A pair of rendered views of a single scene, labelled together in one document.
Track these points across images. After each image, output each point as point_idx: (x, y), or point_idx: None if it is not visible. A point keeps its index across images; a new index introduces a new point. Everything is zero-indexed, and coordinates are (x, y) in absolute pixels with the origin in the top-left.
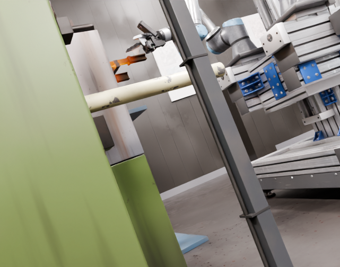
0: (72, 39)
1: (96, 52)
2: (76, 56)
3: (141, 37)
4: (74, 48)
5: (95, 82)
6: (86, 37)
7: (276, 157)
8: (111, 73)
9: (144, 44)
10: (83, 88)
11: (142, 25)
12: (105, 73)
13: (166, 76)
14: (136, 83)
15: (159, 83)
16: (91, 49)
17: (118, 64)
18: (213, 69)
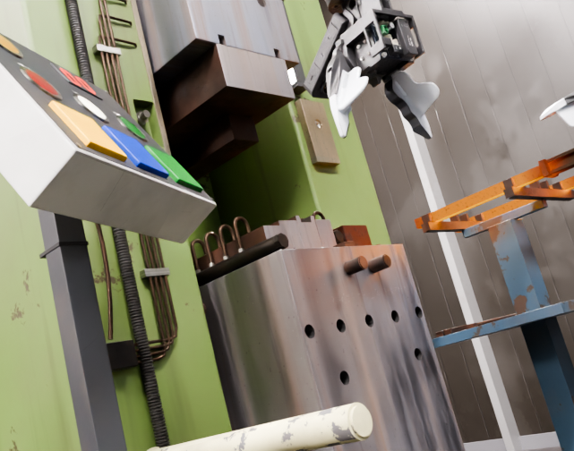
0: (249, 276)
1: (278, 298)
2: (253, 308)
3: (566, 106)
4: (251, 293)
5: (278, 357)
6: (266, 269)
7: None
8: (299, 340)
9: (573, 123)
10: (261, 369)
11: None
12: (292, 339)
13: (244, 431)
14: (201, 443)
15: (227, 450)
16: (272, 292)
17: (509, 192)
18: (322, 430)
